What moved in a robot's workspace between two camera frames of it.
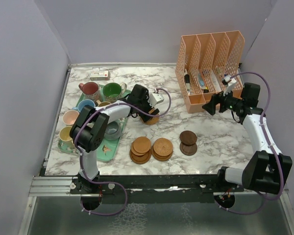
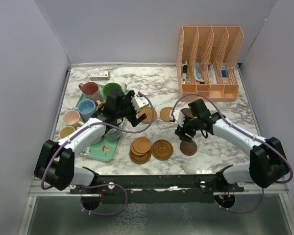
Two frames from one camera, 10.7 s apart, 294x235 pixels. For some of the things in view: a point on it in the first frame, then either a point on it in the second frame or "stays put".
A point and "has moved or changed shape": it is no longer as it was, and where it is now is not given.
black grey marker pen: [187, 82] -> [184, 68]
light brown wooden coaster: [142, 144] stays put
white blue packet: [201, 81] -> [198, 73]
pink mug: [70, 117] stays put
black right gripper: [216, 99] -> [181, 131]
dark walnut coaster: [188, 150] stays put
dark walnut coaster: [188, 137] has moved or changed shape
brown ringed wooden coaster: [139, 159] stays put
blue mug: [83, 103] stays put
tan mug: [103, 104] stays put
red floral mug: [90, 90] stays put
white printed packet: [216, 82] -> [212, 76]
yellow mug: [64, 138] stays put
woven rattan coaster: [162, 149] -> [164, 113]
